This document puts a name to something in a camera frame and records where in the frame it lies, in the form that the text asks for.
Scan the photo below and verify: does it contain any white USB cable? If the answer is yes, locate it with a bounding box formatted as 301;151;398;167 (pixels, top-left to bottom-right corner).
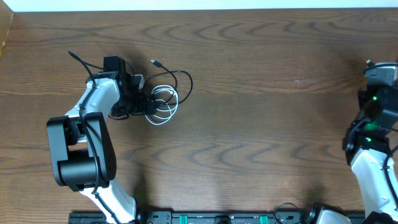
144;85;180;126

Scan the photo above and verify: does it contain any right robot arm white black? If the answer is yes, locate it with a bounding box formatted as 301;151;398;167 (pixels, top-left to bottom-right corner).
342;86;397;223

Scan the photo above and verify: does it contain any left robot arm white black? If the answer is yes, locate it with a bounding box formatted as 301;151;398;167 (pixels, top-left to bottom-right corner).
47;55;156;223

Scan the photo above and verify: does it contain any cardboard side panel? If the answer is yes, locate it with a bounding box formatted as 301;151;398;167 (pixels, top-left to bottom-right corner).
0;0;14;55

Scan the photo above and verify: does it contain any black mounting rail base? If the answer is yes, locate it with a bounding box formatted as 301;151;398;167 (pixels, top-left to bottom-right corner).
68;202;366;224

